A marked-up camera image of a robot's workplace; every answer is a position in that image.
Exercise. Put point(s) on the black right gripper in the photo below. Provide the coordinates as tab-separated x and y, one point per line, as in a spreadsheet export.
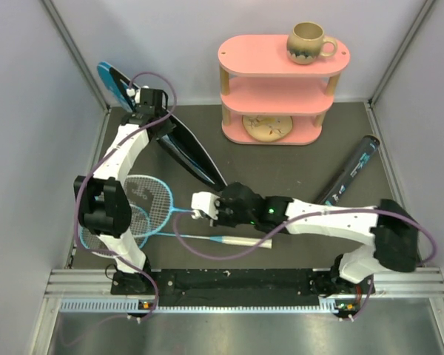
220	221

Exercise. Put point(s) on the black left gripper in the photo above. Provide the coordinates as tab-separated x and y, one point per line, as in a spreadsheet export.
160	111

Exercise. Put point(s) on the blue sport racket bag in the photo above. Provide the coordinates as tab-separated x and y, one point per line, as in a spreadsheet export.
172	135

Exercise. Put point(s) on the blue badminton racket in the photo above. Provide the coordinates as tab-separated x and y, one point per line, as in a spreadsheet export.
151	202
240	241

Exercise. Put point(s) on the black shuttlecock tube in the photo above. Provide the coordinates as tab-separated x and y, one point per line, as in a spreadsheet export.
356	160

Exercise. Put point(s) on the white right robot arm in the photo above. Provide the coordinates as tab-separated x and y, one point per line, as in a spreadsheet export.
388	241

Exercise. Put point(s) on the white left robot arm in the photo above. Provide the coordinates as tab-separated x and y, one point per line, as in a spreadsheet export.
101	205

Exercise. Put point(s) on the round painted beige coaster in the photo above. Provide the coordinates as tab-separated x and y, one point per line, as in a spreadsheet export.
267	128

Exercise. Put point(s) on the pink three-tier shelf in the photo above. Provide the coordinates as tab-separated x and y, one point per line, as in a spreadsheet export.
258	78

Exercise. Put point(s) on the beige ceramic mug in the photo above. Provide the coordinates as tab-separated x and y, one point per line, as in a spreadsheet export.
307	42

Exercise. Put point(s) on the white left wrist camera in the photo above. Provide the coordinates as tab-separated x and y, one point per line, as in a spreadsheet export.
134	94

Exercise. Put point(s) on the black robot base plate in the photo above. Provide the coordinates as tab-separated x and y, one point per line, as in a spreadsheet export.
237	287

